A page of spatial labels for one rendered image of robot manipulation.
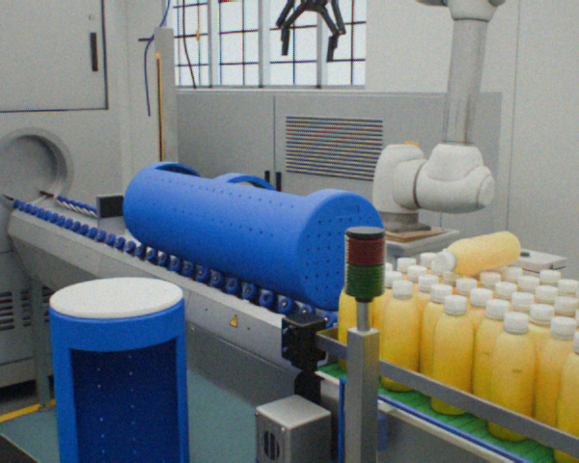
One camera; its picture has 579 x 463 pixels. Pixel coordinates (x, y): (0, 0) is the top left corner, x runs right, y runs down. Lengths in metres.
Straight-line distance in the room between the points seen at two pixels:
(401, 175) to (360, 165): 1.32
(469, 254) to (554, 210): 3.13
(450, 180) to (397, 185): 0.18
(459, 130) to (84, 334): 1.30
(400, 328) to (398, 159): 1.05
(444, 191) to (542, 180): 2.33
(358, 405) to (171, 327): 0.51
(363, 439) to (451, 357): 0.23
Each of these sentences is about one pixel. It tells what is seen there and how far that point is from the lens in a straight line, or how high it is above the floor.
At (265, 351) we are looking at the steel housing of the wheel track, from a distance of 1.80.
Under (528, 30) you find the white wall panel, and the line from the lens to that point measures 4.62.
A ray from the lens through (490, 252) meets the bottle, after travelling 1.50.
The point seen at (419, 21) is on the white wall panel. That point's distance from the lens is 4.65.
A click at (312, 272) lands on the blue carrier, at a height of 1.06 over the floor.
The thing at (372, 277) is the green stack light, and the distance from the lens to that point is 1.12.
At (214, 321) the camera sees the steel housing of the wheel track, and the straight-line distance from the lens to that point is 1.98.
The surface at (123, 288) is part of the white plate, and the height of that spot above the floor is 1.04.
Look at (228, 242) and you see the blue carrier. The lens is 1.85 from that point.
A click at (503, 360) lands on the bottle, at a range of 1.26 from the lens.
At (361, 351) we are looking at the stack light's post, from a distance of 1.16.
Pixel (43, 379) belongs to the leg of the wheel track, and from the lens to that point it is 3.61.
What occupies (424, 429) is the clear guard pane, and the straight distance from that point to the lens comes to 1.26.
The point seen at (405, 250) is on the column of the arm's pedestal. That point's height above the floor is 0.98.
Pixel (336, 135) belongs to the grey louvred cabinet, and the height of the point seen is 1.23.
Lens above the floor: 1.48
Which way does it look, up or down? 12 degrees down
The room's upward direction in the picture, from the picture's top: straight up
